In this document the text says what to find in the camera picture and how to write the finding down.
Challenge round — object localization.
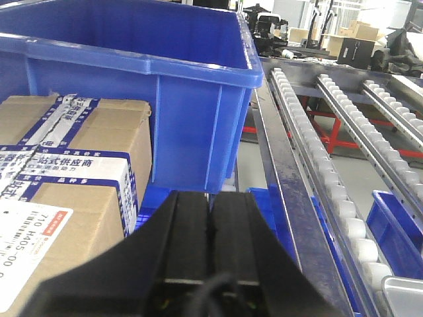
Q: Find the white roller conveyor rail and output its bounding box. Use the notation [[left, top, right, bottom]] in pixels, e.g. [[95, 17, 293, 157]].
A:
[[270, 68, 392, 316]]

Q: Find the black box background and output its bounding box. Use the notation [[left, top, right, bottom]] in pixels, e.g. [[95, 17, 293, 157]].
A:
[[337, 38, 375, 69]]

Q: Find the cardboard boxes background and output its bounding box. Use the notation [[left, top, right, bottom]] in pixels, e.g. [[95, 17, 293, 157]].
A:
[[323, 20, 385, 57]]

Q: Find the large blue plastic bin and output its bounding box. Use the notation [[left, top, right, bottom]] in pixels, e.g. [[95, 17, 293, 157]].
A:
[[1, 1, 264, 194]]

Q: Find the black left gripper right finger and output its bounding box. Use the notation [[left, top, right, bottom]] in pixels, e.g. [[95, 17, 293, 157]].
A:
[[210, 192, 343, 316]]

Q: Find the small silver ribbed tray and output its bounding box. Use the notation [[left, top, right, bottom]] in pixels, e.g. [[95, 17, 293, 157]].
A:
[[382, 277, 422, 317]]

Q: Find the small blue bin lower right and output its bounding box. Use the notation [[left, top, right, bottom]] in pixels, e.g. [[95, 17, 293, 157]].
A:
[[366, 190, 422, 279]]

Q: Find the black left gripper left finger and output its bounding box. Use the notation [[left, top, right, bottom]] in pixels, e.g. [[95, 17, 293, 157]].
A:
[[41, 192, 208, 316]]

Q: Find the taped cardboard box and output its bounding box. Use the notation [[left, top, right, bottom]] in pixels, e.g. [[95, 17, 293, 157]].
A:
[[1, 94, 152, 316]]

